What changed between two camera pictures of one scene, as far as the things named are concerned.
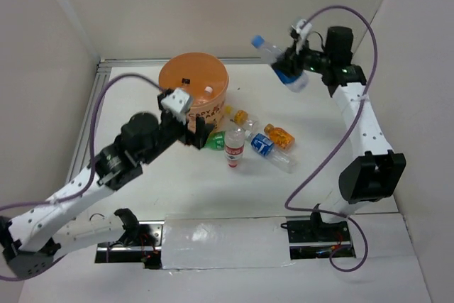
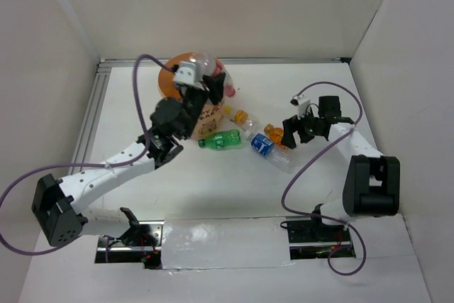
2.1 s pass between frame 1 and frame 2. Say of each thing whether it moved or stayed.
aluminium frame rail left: stayed
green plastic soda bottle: stayed
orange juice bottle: stayed
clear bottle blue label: stayed
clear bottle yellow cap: stayed
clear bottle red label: moved
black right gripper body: moved
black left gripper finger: moved
